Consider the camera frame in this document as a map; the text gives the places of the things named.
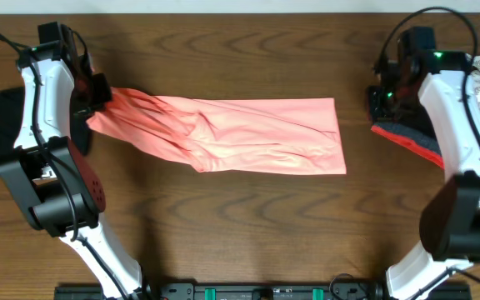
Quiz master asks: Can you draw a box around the coral pink t-shirt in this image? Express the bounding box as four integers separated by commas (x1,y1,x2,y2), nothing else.
87,88,347,175

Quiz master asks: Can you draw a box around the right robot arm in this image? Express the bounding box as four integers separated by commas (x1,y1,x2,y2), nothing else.
367,27,480,299

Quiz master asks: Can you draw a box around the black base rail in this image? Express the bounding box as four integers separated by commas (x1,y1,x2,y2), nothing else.
53,281,473,300

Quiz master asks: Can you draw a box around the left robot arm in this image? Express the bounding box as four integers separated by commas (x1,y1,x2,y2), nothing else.
0,22,150,299

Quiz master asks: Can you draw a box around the folded black garment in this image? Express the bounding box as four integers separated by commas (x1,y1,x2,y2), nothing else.
0,87,91,157

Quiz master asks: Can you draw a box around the black shorts red waistband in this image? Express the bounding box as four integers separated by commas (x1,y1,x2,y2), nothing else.
368,112,444,169

